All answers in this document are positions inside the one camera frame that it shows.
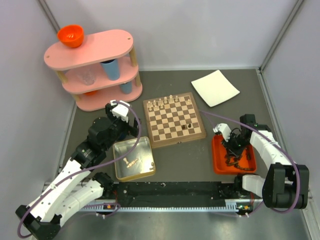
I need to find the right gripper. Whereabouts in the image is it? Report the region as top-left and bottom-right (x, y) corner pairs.
(221, 131), (251, 157)

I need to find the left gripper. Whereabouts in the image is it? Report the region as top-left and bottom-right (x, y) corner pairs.
(102, 104), (142, 151)

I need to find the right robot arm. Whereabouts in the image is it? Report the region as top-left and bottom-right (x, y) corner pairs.
(213, 114), (310, 212)

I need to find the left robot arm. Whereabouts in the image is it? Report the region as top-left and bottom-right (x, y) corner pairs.
(15, 100), (141, 240)

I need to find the wooden chess board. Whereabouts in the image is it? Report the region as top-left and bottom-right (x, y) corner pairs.
(143, 92), (207, 149)

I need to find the white king chess piece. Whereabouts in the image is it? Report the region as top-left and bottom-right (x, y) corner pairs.
(169, 95), (174, 104)

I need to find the orange plastic tray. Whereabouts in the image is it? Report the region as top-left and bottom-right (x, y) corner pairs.
(211, 135), (257, 175)

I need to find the light piece lying in tin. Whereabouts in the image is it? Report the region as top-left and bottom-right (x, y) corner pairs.
(126, 158), (139, 169)

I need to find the square metal tin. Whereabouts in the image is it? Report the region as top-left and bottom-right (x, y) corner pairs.
(112, 136), (156, 182)

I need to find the small blue cup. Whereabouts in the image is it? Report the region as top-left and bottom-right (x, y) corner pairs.
(120, 81), (132, 95)

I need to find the orange bowl under shelf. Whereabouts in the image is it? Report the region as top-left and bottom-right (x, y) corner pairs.
(83, 90), (98, 96)

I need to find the dark piece in tin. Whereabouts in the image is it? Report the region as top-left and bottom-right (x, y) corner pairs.
(149, 162), (156, 171)

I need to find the white square plate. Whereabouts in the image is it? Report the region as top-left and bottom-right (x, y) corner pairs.
(191, 70), (240, 108)

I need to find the pink three-tier shelf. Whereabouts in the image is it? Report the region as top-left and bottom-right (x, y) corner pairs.
(44, 29), (143, 112)

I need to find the tall blue cup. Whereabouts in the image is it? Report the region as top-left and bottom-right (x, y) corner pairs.
(100, 59), (120, 81)

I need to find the clear drinking glass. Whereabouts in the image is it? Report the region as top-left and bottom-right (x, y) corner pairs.
(76, 65), (96, 86)

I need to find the orange bowl on shelf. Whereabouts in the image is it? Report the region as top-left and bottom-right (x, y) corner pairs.
(57, 24), (85, 48)

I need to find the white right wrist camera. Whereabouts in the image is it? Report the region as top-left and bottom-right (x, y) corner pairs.
(212, 123), (232, 142)

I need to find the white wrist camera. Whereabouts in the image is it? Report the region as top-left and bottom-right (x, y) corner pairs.
(212, 123), (232, 142)
(110, 99), (131, 123)

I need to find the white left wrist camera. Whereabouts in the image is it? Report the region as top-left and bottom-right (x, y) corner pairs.
(110, 99), (131, 123)

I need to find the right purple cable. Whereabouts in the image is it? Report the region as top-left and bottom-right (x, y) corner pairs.
(198, 109), (301, 213)

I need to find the white cable duct strip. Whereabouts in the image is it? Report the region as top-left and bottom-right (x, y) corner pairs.
(80, 200), (253, 214)

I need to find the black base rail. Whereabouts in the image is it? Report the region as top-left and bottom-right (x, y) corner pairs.
(109, 181), (253, 208)

